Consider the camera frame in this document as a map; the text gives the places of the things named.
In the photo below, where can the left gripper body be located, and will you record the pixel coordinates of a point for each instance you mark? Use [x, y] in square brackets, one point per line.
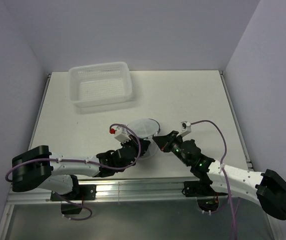
[133, 142]

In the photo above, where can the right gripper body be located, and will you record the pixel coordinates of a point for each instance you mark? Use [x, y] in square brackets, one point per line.
[175, 145]

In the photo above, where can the white mesh laundry bag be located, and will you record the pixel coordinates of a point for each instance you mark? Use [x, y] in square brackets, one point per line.
[146, 129]

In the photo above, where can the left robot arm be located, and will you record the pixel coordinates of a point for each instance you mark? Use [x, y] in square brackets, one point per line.
[40, 168]

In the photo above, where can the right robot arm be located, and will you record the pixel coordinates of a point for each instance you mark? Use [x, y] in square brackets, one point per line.
[266, 189]

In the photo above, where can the white plastic basket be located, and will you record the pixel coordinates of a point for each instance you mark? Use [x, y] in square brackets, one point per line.
[99, 84]

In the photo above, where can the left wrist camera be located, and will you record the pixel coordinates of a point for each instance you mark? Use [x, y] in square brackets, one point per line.
[120, 134]

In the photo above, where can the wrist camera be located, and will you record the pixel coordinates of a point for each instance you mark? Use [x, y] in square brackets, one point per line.
[185, 128]
[120, 134]

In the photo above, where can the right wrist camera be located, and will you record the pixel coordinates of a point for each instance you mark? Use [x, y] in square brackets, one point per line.
[185, 128]

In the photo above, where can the aluminium rail frame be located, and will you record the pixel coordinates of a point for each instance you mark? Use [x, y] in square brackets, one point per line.
[169, 97]

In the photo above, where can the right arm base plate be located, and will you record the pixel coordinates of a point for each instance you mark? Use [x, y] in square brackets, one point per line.
[198, 189]

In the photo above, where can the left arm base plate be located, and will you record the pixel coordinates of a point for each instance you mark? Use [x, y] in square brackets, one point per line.
[83, 192]

